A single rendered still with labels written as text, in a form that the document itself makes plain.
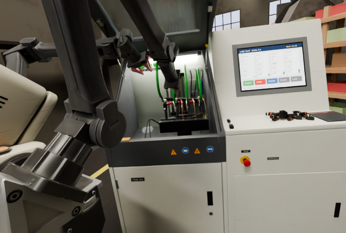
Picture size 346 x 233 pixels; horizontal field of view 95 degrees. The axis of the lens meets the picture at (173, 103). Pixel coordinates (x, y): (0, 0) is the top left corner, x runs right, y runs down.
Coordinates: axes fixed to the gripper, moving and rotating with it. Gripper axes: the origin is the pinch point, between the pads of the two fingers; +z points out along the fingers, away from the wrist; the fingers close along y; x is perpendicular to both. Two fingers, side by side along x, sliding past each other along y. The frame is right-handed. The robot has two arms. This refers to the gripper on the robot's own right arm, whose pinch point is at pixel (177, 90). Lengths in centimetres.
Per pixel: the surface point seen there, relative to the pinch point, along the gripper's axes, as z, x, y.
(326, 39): 173, -184, 221
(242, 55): 21, -34, 41
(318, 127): 33, -67, -3
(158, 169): 33.5, 16.8, -32.5
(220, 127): 25.9, -18.8, -8.1
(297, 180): 55, -59, -27
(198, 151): 29.9, -6.9, -21.0
